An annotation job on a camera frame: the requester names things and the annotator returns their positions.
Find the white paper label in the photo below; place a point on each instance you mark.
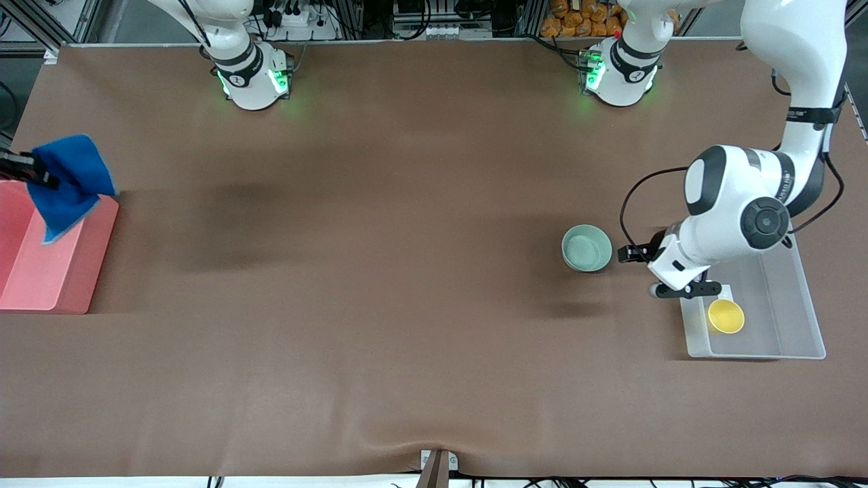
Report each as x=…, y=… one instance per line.
x=728, y=295

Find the clear plastic bin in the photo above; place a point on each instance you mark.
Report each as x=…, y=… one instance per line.
x=780, y=318

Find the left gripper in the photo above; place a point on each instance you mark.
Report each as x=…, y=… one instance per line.
x=652, y=247

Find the orange snack bag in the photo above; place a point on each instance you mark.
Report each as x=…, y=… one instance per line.
x=583, y=20

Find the white power strip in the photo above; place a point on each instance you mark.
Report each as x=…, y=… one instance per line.
x=298, y=20

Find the pink plastic bin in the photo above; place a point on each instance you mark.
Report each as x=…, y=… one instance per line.
x=54, y=271

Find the metal table bracket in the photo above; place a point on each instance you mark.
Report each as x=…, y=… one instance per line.
x=437, y=471

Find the pale green bowl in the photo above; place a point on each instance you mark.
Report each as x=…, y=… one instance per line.
x=586, y=249

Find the aluminium frame profile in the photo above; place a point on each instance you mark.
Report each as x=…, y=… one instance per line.
x=68, y=20

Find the yellow plastic cup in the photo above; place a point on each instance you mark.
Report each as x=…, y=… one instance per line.
x=726, y=316

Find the brown table cover mat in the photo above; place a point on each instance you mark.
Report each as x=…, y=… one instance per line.
x=407, y=271

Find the blue microfibre cloth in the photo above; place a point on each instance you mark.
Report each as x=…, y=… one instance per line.
x=71, y=176

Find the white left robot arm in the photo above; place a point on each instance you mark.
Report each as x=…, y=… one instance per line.
x=739, y=196

